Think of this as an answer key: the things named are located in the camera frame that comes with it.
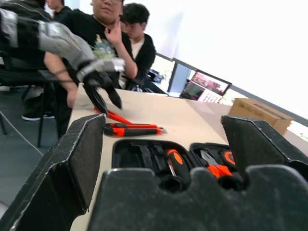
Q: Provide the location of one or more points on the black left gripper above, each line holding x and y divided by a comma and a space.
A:
99, 79

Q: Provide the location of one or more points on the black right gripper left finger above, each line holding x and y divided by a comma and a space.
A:
60, 173

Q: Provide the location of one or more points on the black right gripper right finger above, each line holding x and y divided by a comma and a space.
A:
257, 144

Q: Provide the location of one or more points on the black tool case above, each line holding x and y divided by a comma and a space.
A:
139, 156

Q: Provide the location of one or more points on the bystander hand hanging down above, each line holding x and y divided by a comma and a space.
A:
71, 96

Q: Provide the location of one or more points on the bystander hand at chin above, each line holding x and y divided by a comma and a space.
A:
114, 32

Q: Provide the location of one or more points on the brown cardboard box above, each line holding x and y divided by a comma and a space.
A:
261, 114

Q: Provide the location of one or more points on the orange black tape measure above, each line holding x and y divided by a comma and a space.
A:
228, 157

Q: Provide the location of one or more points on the orange black utility knife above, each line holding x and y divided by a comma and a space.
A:
134, 131

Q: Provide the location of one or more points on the person in black jacket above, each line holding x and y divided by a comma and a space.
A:
142, 51

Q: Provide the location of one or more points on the person in black t-shirt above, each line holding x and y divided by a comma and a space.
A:
83, 26

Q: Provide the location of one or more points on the black chair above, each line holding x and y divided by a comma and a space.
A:
26, 77

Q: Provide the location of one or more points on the person with dark hair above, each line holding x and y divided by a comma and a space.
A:
59, 9

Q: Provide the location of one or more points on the person in dark grey jacket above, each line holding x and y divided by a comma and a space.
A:
24, 7

